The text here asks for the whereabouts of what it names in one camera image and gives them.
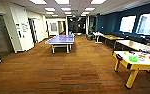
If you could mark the open white door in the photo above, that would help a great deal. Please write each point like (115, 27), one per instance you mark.
(39, 29)

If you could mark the blue ping-pong table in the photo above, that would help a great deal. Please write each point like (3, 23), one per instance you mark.
(61, 39)

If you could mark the small dark bin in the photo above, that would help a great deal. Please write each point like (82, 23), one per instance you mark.
(89, 36)

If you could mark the white table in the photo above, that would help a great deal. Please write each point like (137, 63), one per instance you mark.
(97, 34)

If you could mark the rectangular ceiling light panel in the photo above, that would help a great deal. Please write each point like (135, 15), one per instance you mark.
(85, 13)
(98, 1)
(38, 1)
(89, 9)
(54, 15)
(66, 9)
(50, 9)
(62, 1)
(68, 13)

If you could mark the light wooden table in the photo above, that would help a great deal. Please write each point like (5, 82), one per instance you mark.
(137, 45)
(111, 37)

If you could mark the long dark bench sofa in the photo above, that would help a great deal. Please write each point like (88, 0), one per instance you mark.
(124, 36)

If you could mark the small green cup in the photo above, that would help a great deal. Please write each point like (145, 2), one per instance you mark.
(125, 53)

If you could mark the bright window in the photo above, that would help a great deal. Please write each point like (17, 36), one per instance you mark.
(127, 24)
(148, 24)

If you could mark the yellow game table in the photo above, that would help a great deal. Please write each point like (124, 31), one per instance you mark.
(134, 65)

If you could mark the blue grey snack bag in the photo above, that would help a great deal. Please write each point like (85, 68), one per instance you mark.
(147, 51)

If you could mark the dark grey door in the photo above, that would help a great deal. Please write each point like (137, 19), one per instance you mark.
(1, 35)

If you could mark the white wall notices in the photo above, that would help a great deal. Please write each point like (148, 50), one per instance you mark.
(22, 28)

